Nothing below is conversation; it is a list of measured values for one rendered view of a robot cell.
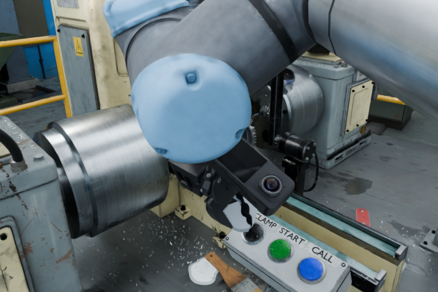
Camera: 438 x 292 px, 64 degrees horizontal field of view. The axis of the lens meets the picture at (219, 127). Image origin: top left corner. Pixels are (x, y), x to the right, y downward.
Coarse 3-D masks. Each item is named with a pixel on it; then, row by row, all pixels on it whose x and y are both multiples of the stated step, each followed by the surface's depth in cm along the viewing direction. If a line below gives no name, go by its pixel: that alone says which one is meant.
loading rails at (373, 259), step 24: (192, 192) 96; (288, 216) 86; (312, 216) 80; (336, 216) 79; (216, 240) 87; (312, 240) 72; (336, 240) 77; (360, 240) 72; (384, 240) 72; (360, 264) 66; (384, 264) 70; (360, 288) 63; (384, 288) 71
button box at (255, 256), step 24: (264, 216) 54; (240, 240) 52; (264, 240) 51; (288, 240) 50; (264, 264) 48; (288, 264) 47; (336, 264) 45; (288, 288) 45; (312, 288) 44; (336, 288) 43
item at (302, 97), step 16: (288, 80) 103; (304, 80) 107; (256, 96) 107; (288, 96) 100; (304, 96) 104; (320, 96) 109; (256, 112) 109; (288, 112) 100; (304, 112) 104; (320, 112) 111; (256, 128) 110; (288, 128) 102; (304, 128) 109; (256, 144) 113
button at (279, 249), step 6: (276, 240) 49; (282, 240) 49; (270, 246) 49; (276, 246) 48; (282, 246) 48; (288, 246) 48; (270, 252) 48; (276, 252) 48; (282, 252) 48; (288, 252) 47; (276, 258) 47; (282, 258) 47
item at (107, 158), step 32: (64, 128) 65; (96, 128) 67; (128, 128) 70; (64, 160) 62; (96, 160) 64; (128, 160) 67; (160, 160) 71; (64, 192) 66; (96, 192) 63; (128, 192) 67; (160, 192) 74; (96, 224) 66
